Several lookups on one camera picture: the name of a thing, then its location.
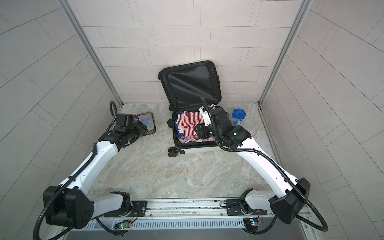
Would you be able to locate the clear toiletry pouch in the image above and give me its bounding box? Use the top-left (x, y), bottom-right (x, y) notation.
top-left (137, 112), bottom-right (156, 136)

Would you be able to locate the left green circuit board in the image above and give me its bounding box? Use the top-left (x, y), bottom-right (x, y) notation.
top-left (114, 221), bottom-right (132, 230)

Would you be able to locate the blue garment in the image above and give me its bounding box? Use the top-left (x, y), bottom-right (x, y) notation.
top-left (175, 120), bottom-right (184, 137)

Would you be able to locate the right aluminium corner post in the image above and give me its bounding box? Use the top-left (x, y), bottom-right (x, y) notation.
top-left (258, 0), bottom-right (314, 105)

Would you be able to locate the clear bottle blue lid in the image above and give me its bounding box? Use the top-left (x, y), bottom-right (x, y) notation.
top-left (232, 109), bottom-right (247, 126)

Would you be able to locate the pink navy shark garment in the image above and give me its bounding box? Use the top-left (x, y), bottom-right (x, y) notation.
top-left (179, 135), bottom-right (215, 144)

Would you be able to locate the red white striped garment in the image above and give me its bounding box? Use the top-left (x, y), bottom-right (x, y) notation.
top-left (176, 111), bottom-right (205, 137)

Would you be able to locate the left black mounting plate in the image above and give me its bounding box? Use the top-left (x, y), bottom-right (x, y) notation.
top-left (104, 201), bottom-right (148, 218)

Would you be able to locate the green circuit board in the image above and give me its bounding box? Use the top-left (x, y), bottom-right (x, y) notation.
top-left (114, 221), bottom-right (132, 230)
top-left (243, 218), bottom-right (263, 232)

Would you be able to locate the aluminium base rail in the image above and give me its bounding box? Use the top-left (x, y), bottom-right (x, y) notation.
top-left (59, 196), bottom-right (319, 240)

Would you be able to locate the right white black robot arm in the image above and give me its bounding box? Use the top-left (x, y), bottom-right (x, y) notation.
top-left (199, 98), bottom-right (329, 232)

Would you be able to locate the right green circuit board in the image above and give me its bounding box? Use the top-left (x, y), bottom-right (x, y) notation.
top-left (243, 218), bottom-right (263, 232)

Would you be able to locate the left aluminium corner post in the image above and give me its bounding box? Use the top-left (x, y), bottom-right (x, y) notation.
top-left (58, 0), bottom-right (123, 106)

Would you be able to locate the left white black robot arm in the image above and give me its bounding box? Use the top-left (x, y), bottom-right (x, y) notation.
top-left (33, 101), bottom-right (148, 240)

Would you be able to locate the aluminium corner post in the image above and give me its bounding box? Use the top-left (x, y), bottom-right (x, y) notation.
top-left (258, 0), bottom-right (314, 105)
top-left (58, 0), bottom-right (123, 106)

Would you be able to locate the black mounting plate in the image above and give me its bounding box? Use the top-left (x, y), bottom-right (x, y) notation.
top-left (104, 201), bottom-right (148, 218)
top-left (220, 199), bottom-right (268, 216)

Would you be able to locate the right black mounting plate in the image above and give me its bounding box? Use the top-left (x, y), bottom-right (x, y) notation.
top-left (220, 199), bottom-right (268, 216)

